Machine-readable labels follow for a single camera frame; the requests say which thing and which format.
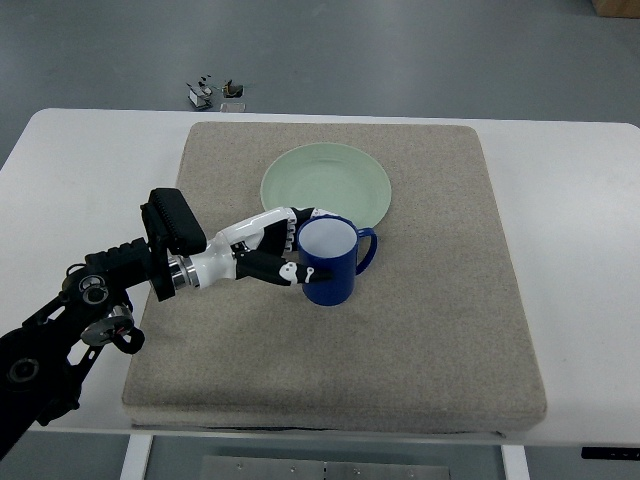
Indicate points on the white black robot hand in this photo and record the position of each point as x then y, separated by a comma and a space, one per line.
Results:
254, 248

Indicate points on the blue mug white inside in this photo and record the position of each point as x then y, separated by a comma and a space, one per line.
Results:
332, 244

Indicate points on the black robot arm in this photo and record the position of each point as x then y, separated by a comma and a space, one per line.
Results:
45, 361

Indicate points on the pale green plate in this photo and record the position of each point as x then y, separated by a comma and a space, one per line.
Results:
328, 176

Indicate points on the clear plastic floor piece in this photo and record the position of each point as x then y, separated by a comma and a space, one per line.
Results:
232, 107

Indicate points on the small dark floor debris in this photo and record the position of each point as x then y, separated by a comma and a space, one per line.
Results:
231, 90

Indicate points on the small metal floor part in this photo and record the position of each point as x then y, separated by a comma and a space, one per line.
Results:
200, 94

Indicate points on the beige foam pad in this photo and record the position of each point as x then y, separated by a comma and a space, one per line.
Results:
434, 338

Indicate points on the black table control panel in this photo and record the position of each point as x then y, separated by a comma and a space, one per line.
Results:
610, 453

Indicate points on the cardboard box corner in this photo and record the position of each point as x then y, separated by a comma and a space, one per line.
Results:
627, 9

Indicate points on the grey metal base plate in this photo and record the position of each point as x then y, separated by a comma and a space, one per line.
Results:
227, 467

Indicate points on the white table leg frame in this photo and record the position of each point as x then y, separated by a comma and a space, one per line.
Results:
139, 448

